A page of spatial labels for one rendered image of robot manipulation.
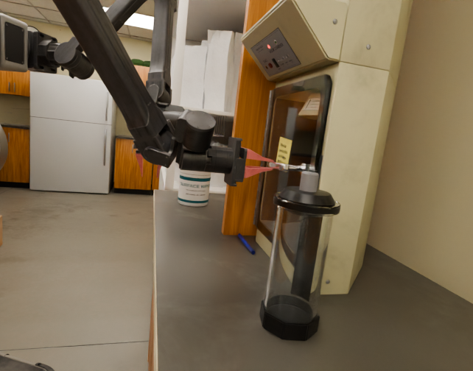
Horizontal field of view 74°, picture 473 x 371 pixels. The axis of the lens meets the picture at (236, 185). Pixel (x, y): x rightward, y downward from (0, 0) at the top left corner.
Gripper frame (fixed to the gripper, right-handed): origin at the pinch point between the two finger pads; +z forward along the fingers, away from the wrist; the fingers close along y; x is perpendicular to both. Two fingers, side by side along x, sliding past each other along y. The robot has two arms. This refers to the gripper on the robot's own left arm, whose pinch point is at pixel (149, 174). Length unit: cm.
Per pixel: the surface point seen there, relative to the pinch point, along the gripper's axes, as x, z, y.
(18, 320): 98, 109, -70
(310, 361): -64, 16, 24
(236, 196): -8.8, 3.8, 26.0
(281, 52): -31, -34, 26
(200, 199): 25.0, 12.7, 20.7
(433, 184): -32, -8, 75
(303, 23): -45, -36, 24
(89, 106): 443, -32, -92
